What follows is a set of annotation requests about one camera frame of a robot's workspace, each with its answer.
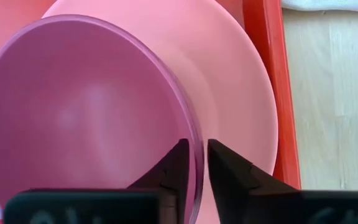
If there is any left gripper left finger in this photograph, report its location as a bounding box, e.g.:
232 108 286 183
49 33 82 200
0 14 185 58
3 138 191 224

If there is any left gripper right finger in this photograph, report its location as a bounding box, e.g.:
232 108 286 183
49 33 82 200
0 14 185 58
208 139 358 224

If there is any round plastic plate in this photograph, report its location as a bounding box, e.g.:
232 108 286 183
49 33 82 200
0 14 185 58
42 0 279 224

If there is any magenta plastic bowl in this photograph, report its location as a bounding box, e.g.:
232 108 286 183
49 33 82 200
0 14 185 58
0 14 205 224

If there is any beige cloth napkin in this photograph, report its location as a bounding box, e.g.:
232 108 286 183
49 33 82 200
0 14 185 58
280 0 358 13

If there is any red plastic tray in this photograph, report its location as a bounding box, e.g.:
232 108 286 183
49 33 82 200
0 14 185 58
0 0 303 191

